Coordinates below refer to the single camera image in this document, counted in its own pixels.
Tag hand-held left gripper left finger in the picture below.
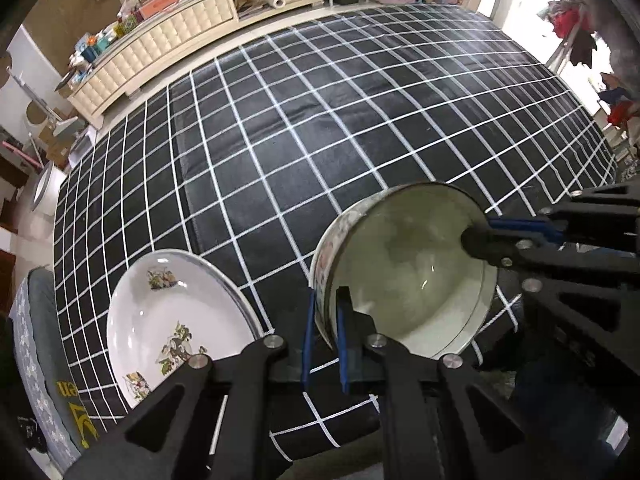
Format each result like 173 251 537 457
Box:
65 290 319 480

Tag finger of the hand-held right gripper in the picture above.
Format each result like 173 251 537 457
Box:
486 182 640 254
461 226 640 411

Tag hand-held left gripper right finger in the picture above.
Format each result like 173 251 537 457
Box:
336 286 596 480

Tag red emblem white bowl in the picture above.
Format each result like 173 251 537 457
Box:
309 182 500 361

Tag cartoon print white plate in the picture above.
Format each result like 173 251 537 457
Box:
106 249 263 411

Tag hanging red clothes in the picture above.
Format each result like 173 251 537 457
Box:
546 0 599 67

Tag black white checked tablecloth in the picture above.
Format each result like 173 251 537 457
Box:
52 2 619 463

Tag grey cushion with yellow print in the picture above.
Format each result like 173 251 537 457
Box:
10 266 132 472

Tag white plastic basin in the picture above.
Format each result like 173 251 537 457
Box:
31 162 69 214

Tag grey broom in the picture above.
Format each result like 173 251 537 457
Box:
7 74 82 137

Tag cream padded low cabinet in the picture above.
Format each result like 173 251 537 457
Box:
65 0 326 130

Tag orange pink box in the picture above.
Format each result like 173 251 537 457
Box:
138 0 190 21

